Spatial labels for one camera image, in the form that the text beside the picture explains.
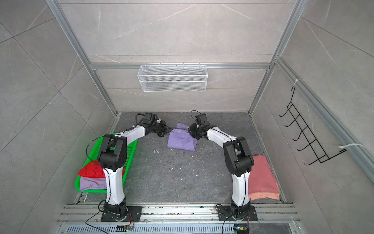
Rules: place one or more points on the purple SHINE t-shirt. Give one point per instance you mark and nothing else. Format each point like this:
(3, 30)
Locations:
(179, 138)

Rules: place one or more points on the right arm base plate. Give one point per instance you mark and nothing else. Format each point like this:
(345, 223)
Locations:
(233, 213)

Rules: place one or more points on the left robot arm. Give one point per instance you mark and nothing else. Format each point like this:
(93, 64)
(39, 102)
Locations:
(112, 158)

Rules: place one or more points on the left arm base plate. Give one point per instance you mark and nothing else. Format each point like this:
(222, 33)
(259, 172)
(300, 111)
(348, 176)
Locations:
(121, 214)

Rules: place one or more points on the white wire mesh shelf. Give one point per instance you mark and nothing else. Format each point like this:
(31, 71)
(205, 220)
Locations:
(173, 78)

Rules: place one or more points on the red t-shirt in basket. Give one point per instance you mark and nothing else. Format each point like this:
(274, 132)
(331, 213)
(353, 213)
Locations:
(92, 170)

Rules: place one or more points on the folded pink t-shirt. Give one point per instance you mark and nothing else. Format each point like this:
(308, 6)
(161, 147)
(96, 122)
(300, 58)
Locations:
(262, 183)

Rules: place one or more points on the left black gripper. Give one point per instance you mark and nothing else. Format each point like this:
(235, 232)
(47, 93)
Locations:
(163, 123)

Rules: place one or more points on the green plastic basket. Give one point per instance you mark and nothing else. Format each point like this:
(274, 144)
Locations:
(131, 149)

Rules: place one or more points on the lilac t-shirt in basket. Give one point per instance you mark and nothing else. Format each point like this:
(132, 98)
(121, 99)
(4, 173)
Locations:
(92, 184)

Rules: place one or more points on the black wire hook rack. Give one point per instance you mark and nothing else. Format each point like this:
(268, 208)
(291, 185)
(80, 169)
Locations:
(305, 131)

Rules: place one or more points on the aluminium rail base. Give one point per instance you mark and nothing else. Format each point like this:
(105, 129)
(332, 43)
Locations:
(181, 219)

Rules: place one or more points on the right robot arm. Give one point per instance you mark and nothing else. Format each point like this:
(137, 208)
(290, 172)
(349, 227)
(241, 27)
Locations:
(238, 160)

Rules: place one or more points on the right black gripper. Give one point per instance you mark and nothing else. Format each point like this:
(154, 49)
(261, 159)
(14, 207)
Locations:
(191, 130)

